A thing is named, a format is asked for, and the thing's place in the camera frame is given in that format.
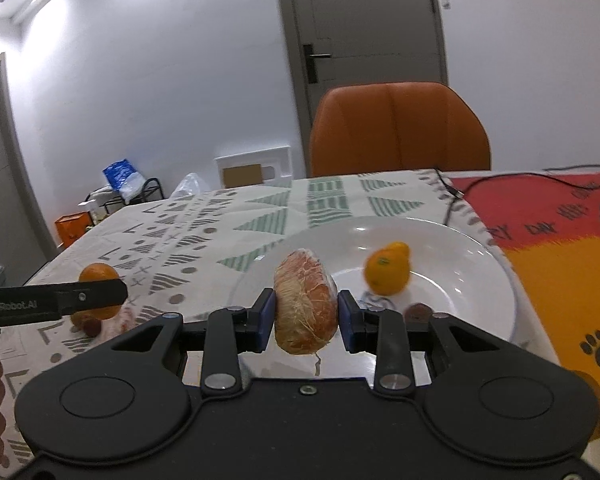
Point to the red orange mat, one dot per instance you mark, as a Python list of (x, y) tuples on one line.
[(549, 230)]

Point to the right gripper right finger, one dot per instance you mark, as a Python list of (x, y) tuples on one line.
[(383, 334)]

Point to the white ceramic plate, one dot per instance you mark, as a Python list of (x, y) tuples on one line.
[(451, 272)]

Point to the white styrofoam packaging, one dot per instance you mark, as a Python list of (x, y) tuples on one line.
[(272, 166)]

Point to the orange leather chair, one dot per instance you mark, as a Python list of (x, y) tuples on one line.
[(397, 126)]

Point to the dark brown passion fruit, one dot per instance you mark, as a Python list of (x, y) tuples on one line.
[(417, 313)]

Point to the grey door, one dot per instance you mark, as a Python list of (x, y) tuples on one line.
[(335, 43), (25, 241)]

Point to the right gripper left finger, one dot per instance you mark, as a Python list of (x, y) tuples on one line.
[(231, 332)]

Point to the large orange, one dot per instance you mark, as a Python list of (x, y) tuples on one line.
[(388, 271), (103, 306)]

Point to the peeled pomelo piece small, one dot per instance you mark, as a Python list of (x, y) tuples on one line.
[(306, 315)]

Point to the patterned white tablecloth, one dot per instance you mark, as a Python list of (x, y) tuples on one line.
[(187, 255)]

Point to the blue white plastic bag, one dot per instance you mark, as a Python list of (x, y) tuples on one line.
[(123, 178)]

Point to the orange cardboard box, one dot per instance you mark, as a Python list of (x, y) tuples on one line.
[(73, 226)]

